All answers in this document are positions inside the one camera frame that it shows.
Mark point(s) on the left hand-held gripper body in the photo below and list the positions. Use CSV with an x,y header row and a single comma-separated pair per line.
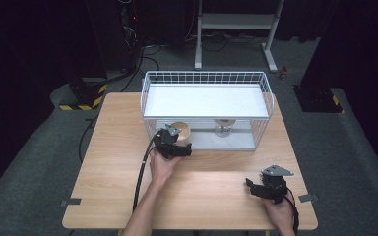
x,y
167,144

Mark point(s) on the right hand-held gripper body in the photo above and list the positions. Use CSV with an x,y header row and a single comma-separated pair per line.
x,y
274,185

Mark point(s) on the person's left hand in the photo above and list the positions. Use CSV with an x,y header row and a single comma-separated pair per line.
x,y
162,167

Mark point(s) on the person's right hand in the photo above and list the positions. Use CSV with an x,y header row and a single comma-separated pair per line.
x,y
280,214

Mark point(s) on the grey tape piece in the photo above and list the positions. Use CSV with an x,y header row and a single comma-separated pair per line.
x,y
308,198
71,202

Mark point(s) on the black yellow striped stand base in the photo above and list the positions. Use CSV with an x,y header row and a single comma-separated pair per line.
x,y
85,95
318,100

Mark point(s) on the small red floor object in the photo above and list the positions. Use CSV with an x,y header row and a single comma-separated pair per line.
x,y
284,72

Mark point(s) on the dark equipment tower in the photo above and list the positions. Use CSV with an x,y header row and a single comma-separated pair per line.
x,y
118,32

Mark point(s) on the white metal stand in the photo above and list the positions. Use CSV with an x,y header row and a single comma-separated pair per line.
x,y
238,21

